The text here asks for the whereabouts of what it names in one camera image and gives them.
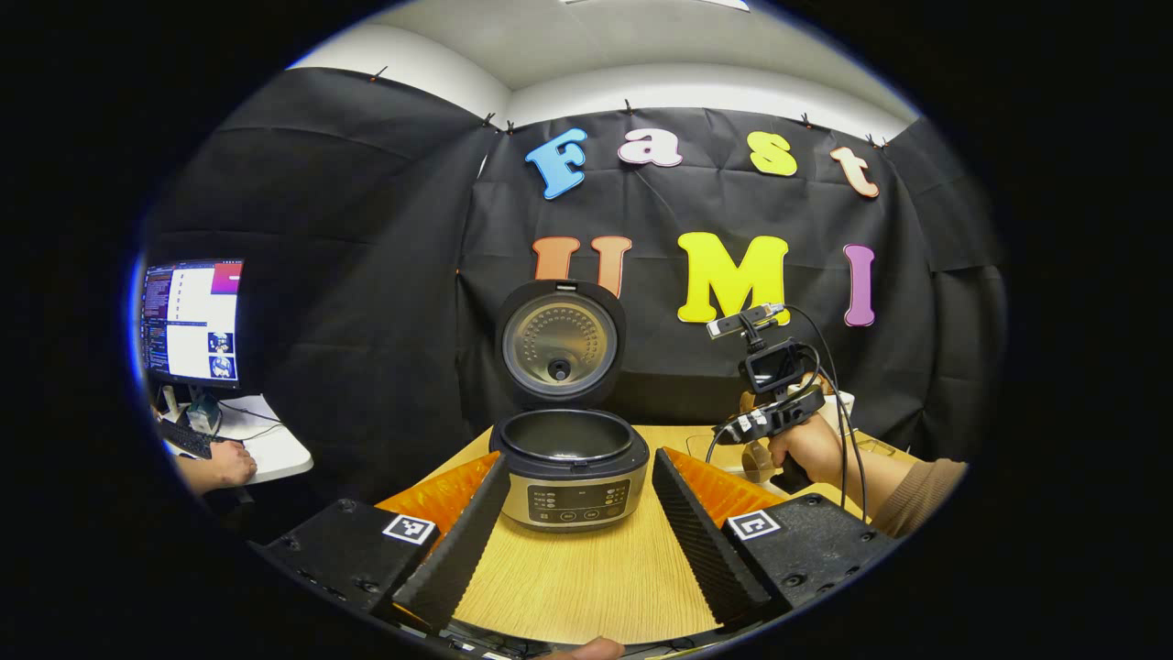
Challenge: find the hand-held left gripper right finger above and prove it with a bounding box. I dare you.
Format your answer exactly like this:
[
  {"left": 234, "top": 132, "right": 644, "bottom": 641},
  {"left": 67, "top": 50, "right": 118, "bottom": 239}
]
[{"left": 651, "top": 446, "right": 899, "bottom": 626}]

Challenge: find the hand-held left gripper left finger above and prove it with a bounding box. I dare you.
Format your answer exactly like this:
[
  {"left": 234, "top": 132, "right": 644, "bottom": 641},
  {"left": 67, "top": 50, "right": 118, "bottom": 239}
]
[{"left": 252, "top": 451, "right": 511, "bottom": 635}]

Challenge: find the wooden spoon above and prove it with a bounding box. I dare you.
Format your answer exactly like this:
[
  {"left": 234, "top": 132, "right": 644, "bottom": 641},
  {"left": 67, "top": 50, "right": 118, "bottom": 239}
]
[{"left": 740, "top": 438, "right": 778, "bottom": 485}]

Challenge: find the black silver rice cooker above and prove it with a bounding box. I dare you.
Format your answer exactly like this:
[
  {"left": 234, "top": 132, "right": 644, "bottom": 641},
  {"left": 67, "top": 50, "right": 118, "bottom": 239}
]
[{"left": 488, "top": 280, "right": 650, "bottom": 534}]

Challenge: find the white toaster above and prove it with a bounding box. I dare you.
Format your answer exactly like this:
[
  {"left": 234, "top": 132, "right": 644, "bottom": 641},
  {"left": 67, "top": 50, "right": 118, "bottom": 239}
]
[{"left": 818, "top": 392, "right": 856, "bottom": 436}]

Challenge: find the white side desk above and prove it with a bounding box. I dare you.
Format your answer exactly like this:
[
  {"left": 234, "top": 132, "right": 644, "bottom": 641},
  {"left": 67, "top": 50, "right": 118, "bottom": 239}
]
[{"left": 165, "top": 394, "right": 314, "bottom": 485}]

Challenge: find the black backdrop cloth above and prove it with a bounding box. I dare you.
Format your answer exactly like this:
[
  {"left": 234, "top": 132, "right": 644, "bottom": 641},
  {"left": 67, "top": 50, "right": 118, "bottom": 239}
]
[{"left": 142, "top": 69, "right": 1009, "bottom": 533}]

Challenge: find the black keyboard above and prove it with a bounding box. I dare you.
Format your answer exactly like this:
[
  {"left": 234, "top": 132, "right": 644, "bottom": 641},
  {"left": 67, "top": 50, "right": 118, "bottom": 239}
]
[{"left": 158, "top": 417, "right": 214, "bottom": 459}]

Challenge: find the computer monitor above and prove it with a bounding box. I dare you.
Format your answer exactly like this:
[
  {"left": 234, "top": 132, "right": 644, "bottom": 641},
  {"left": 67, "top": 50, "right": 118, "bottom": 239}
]
[{"left": 139, "top": 258, "right": 246, "bottom": 391}]

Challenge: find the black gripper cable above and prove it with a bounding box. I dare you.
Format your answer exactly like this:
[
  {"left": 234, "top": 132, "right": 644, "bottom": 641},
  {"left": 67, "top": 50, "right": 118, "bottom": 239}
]
[{"left": 784, "top": 305, "right": 869, "bottom": 525}]

